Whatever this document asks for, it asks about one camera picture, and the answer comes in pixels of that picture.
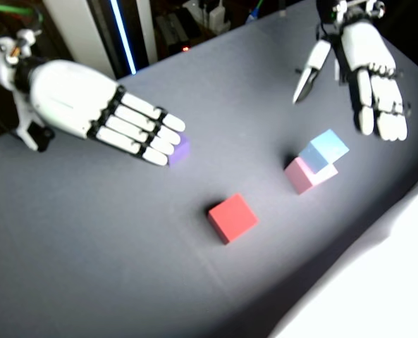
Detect small blue cube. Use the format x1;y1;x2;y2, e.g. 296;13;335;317
299;128;350;174

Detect red cube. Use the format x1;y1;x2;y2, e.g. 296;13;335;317
207;193;259;245

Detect blue light strip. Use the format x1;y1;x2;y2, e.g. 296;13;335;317
109;0;137;75

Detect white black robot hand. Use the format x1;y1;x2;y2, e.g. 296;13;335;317
29;58;187;167
292;20;410;142

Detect grey table cloth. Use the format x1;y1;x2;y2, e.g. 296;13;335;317
0;0;418;338

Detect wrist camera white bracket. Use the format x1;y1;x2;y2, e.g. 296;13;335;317
14;91;56;153

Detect white cabinet panel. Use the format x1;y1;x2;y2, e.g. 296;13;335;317
42;0;159;77

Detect small purple cube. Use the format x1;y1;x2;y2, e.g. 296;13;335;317
167;132;191;168

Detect pink cube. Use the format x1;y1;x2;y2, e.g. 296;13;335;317
284;156;339;195

